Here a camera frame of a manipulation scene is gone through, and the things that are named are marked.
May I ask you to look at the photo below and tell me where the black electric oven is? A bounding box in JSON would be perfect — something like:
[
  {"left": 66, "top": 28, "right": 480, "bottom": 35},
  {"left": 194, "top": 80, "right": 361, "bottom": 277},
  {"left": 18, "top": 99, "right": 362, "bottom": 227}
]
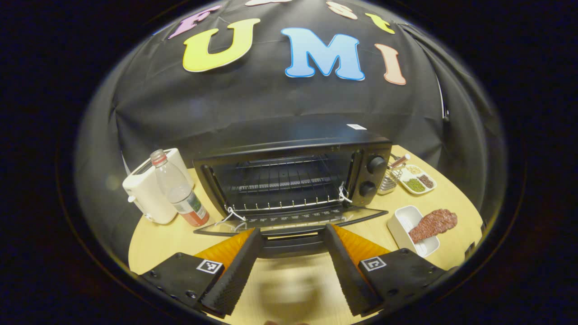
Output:
[{"left": 193, "top": 115, "right": 393, "bottom": 259}]

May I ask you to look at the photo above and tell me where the black backdrop cloth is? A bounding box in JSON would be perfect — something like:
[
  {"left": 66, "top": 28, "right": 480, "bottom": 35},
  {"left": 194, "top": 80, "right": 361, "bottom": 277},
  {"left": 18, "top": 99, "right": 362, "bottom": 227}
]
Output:
[{"left": 75, "top": 0, "right": 506, "bottom": 267}]

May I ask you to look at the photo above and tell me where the white rectangular tray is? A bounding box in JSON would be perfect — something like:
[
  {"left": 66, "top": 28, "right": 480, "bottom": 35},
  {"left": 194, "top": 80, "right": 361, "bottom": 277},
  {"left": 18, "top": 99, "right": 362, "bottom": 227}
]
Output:
[{"left": 387, "top": 205, "right": 441, "bottom": 258}]

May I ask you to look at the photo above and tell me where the metal oven rack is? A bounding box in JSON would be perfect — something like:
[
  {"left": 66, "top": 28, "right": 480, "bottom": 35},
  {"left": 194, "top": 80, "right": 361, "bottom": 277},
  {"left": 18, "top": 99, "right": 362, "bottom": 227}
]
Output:
[{"left": 225, "top": 155, "right": 347, "bottom": 214}]

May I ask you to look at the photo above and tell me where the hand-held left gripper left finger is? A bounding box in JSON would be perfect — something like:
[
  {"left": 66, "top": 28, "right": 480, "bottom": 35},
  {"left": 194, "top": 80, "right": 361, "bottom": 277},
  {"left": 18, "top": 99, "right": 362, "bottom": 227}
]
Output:
[{"left": 135, "top": 227, "right": 265, "bottom": 317}]

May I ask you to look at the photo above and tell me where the red raw meat steak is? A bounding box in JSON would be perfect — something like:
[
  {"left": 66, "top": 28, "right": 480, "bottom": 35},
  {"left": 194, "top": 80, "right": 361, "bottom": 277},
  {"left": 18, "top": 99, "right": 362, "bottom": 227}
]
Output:
[{"left": 409, "top": 209, "right": 458, "bottom": 244}]

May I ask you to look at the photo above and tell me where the clear plastic bottle red label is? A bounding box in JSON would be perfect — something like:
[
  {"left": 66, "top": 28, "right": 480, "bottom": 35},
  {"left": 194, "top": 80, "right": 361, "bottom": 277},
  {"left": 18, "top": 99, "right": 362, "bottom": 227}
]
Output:
[{"left": 150, "top": 149, "right": 210, "bottom": 227}]

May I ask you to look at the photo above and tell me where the white divided dish with beans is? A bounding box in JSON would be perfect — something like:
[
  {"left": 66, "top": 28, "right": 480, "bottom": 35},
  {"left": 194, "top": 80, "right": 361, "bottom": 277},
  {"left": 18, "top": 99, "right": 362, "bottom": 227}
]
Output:
[{"left": 400, "top": 163, "right": 437, "bottom": 195}]

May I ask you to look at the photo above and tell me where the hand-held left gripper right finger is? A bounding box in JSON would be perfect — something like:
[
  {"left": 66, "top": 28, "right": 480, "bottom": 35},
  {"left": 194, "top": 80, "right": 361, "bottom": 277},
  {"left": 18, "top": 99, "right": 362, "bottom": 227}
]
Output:
[{"left": 324, "top": 223, "right": 447, "bottom": 317}]

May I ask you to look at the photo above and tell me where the white toaster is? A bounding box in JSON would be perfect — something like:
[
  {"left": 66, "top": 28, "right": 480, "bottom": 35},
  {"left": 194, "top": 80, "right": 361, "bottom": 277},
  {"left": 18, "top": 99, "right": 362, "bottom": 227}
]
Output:
[{"left": 122, "top": 148, "right": 195, "bottom": 225}]

